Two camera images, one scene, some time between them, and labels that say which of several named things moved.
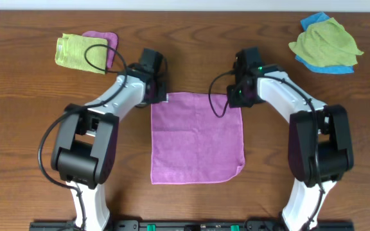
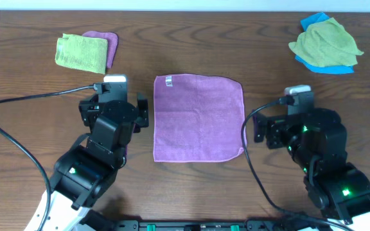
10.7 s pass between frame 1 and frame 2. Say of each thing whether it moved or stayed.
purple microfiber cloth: moved
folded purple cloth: stayed
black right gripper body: moved
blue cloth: stayed
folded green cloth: stayed
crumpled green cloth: stayed
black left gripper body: moved
